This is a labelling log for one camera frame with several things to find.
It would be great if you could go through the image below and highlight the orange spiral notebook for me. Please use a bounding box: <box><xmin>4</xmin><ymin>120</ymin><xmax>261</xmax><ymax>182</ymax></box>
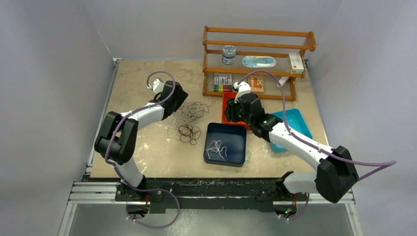
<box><xmin>247</xmin><ymin>76</ymin><xmax>264</xmax><ymax>92</ymax></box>

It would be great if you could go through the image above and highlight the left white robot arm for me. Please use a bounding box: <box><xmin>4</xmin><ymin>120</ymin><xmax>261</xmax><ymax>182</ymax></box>
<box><xmin>94</xmin><ymin>79</ymin><xmax>188</xmax><ymax>201</ymax></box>

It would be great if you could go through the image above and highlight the dark blue plastic bin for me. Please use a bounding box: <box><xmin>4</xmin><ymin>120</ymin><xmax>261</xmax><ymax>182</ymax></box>
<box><xmin>203</xmin><ymin>122</ymin><xmax>247</xmax><ymax>167</ymax></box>

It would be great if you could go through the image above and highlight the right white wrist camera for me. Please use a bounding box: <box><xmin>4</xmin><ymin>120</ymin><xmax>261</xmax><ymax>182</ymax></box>
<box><xmin>233</xmin><ymin>81</ymin><xmax>251</xmax><ymax>103</ymax></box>

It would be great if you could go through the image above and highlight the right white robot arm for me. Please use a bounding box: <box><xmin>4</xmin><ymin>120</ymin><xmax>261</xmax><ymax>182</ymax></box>
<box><xmin>224</xmin><ymin>93</ymin><xmax>359</xmax><ymax>203</ymax></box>

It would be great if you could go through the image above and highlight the white small device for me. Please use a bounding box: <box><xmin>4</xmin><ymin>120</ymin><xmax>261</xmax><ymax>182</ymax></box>
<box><xmin>277</xmin><ymin>76</ymin><xmax>289</xmax><ymax>88</ymax></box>

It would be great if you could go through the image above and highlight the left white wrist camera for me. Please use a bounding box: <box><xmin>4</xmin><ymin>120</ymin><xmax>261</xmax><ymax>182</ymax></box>
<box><xmin>148</xmin><ymin>77</ymin><xmax>165</xmax><ymax>94</ymax></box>

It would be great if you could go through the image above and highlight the coloured marker pen pack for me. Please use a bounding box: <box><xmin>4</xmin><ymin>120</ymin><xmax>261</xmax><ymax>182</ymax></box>
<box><xmin>213</xmin><ymin>73</ymin><xmax>233</xmax><ymax>92</ymax></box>

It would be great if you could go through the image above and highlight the brown cable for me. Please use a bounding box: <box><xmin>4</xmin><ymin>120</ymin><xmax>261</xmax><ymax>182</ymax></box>
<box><xmin>177</xmin><ymin>123</ymin><xmax>202</xmax><ymax>146</ymax></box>

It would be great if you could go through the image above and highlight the white blue lidded jar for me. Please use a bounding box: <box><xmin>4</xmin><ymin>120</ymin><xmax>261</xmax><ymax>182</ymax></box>
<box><xmin>222</xmin><ymin>45</ymin><xmax>236</xmax><ymax>65</ymax></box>

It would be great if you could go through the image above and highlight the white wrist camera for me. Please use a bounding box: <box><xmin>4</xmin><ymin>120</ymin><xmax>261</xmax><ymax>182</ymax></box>
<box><xmin>148</xmin><ymin>77</ymin><xmax>165</xmax><ymax>94</ymax></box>
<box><xmin>233</xmin><ymin>81</ymin><xmax>251</xmax><ymax>103</ymax></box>

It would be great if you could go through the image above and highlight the white red box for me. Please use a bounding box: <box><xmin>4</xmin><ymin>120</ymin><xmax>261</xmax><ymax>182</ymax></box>
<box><xmin>288</xmin><ymin>53</ymin><xmax>304</xmax><ymax>74</ymax></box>

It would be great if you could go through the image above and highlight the white cable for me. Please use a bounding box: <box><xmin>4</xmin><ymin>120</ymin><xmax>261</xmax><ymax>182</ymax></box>
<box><xmin>204</xmin><ymin>140</ymin><xmax>228</xmax><ymax>161</ymax></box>

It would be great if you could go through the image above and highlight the wooden shelf rack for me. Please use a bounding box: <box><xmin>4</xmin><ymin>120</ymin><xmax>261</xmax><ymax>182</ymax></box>
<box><xmin>202</xmin><ymin>26</ymin><xmax>317</xmax><ymax>101</ymax></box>

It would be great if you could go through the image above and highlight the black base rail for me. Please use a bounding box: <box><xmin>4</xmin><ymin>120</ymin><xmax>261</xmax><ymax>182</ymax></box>
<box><xmin>115</xmin><ymin>177</ymin><xmax>307</xmax><ymax>213</ymax></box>

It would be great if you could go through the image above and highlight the blue packaged item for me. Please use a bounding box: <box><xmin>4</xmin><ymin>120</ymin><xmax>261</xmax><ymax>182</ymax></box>
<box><xmin>242</xmin><ymin>56</ymin><xmax>276</xmax><ymax>68</ymax></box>

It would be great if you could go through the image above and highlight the light blue plastic bin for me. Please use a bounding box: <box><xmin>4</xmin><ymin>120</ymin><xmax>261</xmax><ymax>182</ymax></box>
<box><xmin>270</xmin><ymin>108</ymin><xmax>313</xmax><ymax>153</ymax></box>

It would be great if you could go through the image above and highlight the orange plastic bin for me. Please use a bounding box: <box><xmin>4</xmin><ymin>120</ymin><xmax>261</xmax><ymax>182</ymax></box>
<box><xmin>221</xmin><ymin>91</ymin><xmax>251</xmax><ymax>131</ymax></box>

